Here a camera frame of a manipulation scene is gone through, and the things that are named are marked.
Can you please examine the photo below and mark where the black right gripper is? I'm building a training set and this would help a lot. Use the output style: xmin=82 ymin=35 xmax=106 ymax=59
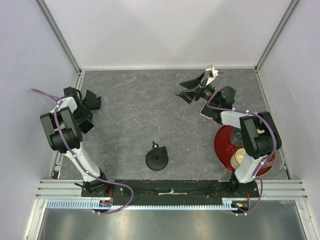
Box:
xmin=175 ymin=72 xmax=221 ymax=107

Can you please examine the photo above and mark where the black phone clear case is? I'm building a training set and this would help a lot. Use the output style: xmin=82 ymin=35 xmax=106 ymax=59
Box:
xmin=78 ymin=120 xmax=95 ymax=134

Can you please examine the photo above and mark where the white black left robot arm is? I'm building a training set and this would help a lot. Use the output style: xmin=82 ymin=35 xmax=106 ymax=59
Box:
xmin=40 ymin=86 xmax=112 ymax=197

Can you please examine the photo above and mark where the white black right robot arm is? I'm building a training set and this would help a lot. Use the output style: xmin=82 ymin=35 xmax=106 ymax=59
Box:
xmin=175 ymin=70 xmax=282 ymax=197

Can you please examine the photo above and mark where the black phone pink case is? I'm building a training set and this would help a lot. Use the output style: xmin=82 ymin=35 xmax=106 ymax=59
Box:
xmin=200 ymin=103 xmax=214 ymax=120

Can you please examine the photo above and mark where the clear plastic cup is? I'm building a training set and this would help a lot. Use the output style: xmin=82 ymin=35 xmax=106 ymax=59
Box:
xmin=229 ymin=130 xmax=243 ymax=147

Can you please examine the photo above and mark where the red round tray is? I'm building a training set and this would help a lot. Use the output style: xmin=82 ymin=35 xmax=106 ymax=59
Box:
xmin=213 ymin=125 xmax=277 ymax=178

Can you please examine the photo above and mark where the beige paper cup lower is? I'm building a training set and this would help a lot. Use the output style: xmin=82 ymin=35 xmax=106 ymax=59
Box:
xmin=230 ymin=148 xmax=246 ymax=170

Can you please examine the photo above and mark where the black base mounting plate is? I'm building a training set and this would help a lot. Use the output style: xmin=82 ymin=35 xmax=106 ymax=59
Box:
xmin=93 ymin=179 xmax=260 ymax=206

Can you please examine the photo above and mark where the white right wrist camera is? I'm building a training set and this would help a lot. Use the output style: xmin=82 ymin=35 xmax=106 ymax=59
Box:
xmin=204 ymin=65 xmax=219 ymax=86

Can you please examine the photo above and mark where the black round base mount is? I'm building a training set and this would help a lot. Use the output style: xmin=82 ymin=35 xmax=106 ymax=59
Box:
xmin=145 ymin=141 xmax=169 ymax=171

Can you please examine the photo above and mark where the left aluminium frame post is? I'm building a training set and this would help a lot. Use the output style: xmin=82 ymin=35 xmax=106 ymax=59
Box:
xmin=35 ymin=0 xmax=82 ymax=75

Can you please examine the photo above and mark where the aluminium frame post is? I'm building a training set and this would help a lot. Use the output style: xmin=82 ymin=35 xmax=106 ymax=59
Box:
xmin=254 ymin=0 xmax=301 ymax=73
xmin=35 ymin=0 xmax=82 ymax=75

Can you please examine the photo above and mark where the grey slotted cable duct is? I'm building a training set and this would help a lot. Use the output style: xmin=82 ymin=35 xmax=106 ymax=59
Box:
xmin=46 ymin=198 xmax=250 ymax=210

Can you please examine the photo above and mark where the right aluminium frame post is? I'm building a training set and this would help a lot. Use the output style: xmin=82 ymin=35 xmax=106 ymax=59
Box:
xmin=254 ymin=0 xmax=301 ymax=73

